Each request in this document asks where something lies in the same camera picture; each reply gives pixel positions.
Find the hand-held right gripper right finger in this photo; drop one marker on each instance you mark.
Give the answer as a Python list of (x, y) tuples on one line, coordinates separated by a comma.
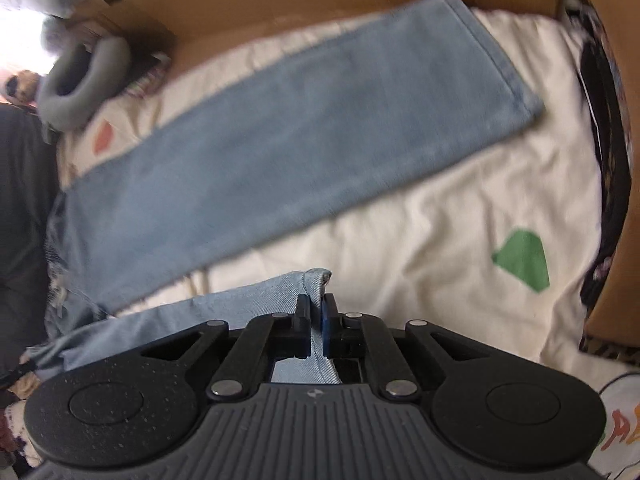
[(328, 327)]

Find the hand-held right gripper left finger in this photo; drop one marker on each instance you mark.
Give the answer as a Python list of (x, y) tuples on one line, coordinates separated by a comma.
[(303, 330)]

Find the light blue denim jeans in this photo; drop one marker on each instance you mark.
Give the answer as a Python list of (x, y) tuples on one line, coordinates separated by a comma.
[(280, 150)]

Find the cream printed bedsheet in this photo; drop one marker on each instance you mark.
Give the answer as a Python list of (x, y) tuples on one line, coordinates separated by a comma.
[(440, 240)]

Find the colourful patterned cloth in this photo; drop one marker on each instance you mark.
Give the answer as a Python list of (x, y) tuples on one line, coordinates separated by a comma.
[(147, 77)]

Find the dark grey cloth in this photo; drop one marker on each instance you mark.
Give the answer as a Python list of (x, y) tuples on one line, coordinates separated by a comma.
[(25, 200)]

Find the white printed cloth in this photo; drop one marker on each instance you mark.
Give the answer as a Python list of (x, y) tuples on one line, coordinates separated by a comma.
[(622, 425)]

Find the black patterned cloth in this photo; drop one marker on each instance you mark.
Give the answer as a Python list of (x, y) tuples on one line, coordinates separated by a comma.
[(607, 160)]

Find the brown plush toy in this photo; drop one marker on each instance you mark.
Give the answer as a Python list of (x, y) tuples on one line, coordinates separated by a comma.
[(22, 87)]

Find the grey fluffy ball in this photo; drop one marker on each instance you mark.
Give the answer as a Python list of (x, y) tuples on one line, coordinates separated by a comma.
[(57, 32)]

